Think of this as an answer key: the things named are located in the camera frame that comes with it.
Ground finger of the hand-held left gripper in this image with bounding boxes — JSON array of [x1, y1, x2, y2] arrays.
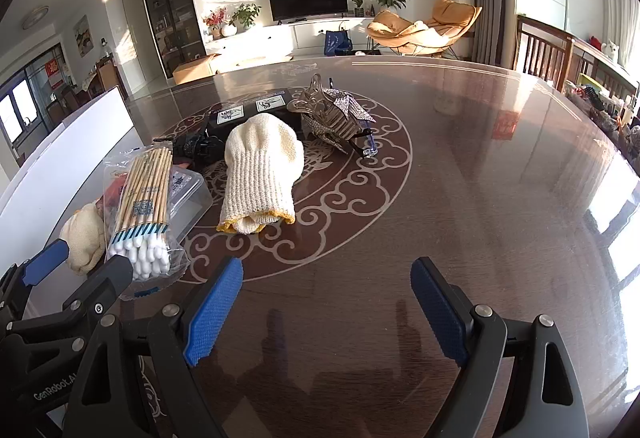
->
[[0, 240, 70, 319], [7, 257, 135, 369]]

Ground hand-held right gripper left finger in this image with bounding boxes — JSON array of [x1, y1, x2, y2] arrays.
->
[[65, 257, 244, 438]]

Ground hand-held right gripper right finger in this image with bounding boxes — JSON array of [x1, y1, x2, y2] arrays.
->
[[411, 257, 591, 438]]

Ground cream knit glove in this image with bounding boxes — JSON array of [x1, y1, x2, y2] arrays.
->
[[218, 114, 307, 235], [60, 200, 108, 276]]

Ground red snack packet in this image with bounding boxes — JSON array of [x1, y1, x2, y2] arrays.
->
[[97, 183, 117, 221]]

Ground cotton swab pack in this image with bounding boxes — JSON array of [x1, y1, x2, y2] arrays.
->
[[102, 144, 188, 301]]

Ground clear cartoon-print plastic box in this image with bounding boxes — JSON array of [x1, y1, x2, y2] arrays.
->
[[165, 168, 213, 239]]

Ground black bow hair clip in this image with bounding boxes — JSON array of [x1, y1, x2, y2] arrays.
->
[[152, 133, 226, 166]]

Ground black box with white labels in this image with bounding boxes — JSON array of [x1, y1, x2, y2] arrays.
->
[[207, 88, 311, 139]]

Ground rhinestone hair claw clip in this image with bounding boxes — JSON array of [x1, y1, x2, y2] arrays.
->
[[300, 88, 376, 151]]

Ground clear hair claw clip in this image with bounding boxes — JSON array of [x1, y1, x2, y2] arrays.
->
[[287, 74, 331, 116]]

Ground blue clear hair clip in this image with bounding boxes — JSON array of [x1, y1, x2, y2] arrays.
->
[[345, 133, 378, 159]]

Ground brown cardboard box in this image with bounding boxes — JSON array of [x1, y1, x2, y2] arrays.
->
[[172, 52, 221, 85]]

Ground white door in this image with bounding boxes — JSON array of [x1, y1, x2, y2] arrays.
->
[[122, 0, 148, 88]]

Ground round ceiling lamp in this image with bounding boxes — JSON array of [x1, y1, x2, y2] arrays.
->
[[21, 6, 50, 31]]

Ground red flower bouquet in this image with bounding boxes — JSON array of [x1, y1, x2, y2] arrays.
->
[[202, 8, 228, 40]]

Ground wooden slatted chair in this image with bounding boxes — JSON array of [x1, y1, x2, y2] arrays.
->
[[514, 14, 576, 91]]

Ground dark glass display cabinet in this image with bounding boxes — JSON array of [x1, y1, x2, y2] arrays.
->
[[137, 0, 208, 78]]

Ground white TV cabinet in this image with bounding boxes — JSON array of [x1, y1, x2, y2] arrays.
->
[[215, 16, 381, 68]]

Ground blue tote bag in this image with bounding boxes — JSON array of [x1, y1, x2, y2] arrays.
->
[[324, 30, 352, 56]]

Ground wooden side table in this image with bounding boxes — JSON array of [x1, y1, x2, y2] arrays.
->
[[570, 38, 640, 98]]

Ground orange lounge chair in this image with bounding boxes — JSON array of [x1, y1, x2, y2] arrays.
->
[[365, 0, 483, 58]]

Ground leafy potted plant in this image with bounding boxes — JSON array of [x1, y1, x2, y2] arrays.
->
[[231, 2, 262, 31]]

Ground framed wall painting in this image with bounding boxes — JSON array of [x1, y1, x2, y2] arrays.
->
[[74, 15, 93, 57]]

